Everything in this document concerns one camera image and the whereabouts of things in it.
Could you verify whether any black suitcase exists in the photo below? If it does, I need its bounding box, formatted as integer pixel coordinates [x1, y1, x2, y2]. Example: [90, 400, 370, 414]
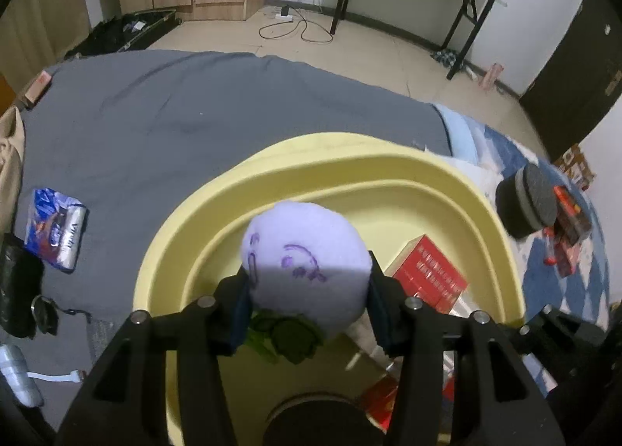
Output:
[65, 9, 183, 58]

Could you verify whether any red patterned box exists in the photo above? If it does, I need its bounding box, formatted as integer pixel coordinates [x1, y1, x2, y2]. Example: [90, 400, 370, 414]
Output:
[391, 234, 470, 315]

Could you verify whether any beige garment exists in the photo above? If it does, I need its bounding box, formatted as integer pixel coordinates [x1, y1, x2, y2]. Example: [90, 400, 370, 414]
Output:
[0, 106, 25, 243]

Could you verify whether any black grey foam cylinder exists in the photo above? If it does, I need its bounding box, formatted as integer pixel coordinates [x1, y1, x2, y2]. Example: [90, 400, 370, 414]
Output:
[494, 163, 559, 240]
[265, 392, 390, 446]

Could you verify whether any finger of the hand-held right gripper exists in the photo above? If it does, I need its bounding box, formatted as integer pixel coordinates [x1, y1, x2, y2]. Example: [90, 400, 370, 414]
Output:
[517, 305, 608, 379]

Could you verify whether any brown patterned carton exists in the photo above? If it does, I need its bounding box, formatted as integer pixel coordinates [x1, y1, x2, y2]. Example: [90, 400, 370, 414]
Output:
[554, 142, 596, 191]

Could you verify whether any small copper box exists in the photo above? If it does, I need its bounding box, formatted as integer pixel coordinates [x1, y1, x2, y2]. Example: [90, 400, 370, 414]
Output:
[25, 69, 52, 107]

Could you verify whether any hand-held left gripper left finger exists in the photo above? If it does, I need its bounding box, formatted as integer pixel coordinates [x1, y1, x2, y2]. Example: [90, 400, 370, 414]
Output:
[56, 266, 253, 446]

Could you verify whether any yellow plastic basin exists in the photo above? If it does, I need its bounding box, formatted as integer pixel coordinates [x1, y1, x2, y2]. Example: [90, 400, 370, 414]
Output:
[133, 132, 528, 446]

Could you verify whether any large dark red box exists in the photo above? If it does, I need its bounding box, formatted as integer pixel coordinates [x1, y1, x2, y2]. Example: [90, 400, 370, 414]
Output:
[551, 184, 594, 245]

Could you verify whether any purple plush ball green leaf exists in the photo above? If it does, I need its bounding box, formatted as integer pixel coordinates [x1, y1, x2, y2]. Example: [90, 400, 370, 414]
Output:
[240, 200, 370, 364]

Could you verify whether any dark brown door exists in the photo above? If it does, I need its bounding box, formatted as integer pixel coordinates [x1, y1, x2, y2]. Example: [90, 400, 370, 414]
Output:
[517, 0, 622, 160]

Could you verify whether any black floor cable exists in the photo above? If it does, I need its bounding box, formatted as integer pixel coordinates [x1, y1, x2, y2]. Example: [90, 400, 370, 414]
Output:
[259, 3, 336, 44]

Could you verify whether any small red lantern-print box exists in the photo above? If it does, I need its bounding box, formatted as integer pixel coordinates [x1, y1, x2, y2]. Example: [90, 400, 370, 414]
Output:
[357, 373, 404, 430]

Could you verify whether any blue tissue packet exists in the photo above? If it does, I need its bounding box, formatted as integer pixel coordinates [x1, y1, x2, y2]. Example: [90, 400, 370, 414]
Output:
[23, 188, 91, 274]

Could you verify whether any red white box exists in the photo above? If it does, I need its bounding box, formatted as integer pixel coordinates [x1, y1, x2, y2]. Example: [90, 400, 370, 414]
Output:
[437, 290, 482, 325]

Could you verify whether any white charging cable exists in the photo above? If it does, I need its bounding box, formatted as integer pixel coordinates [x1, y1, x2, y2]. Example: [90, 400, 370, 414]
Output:
[26, 368, 86, 385]

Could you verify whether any light blue power bank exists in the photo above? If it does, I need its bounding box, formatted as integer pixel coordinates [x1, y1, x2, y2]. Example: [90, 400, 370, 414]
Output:
[0, 344, 44, 408]

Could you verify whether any beige curtain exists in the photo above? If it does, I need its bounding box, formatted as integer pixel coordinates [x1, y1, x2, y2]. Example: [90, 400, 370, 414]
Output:
[0, 0, 93, 87]

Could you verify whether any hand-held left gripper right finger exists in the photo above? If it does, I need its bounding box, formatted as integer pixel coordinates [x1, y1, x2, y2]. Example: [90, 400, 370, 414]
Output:
[364, 252, 567, 446]

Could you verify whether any black pouch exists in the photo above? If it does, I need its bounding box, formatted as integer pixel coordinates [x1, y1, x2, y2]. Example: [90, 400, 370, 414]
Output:
[0, 232, 45, 340]

